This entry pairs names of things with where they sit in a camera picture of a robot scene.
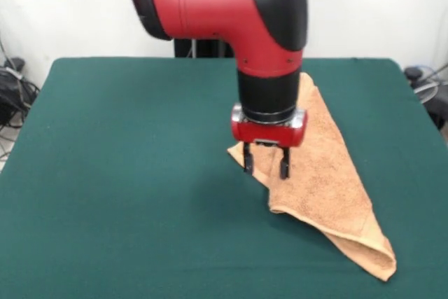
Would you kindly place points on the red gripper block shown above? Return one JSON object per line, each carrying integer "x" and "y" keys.
{"x": 269, "y": 134}

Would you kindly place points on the tan terry towel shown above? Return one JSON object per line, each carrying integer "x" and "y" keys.
{"x": 315, "y": 187}

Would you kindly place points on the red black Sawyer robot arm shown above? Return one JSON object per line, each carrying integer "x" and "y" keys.
{"x": 227, "y": 1}

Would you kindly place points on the dark green table cloth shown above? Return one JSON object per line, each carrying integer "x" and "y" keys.
{"x": 105, "y": 208}

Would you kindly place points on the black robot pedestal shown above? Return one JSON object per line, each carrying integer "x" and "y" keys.
{"x": 203, "y": 48}

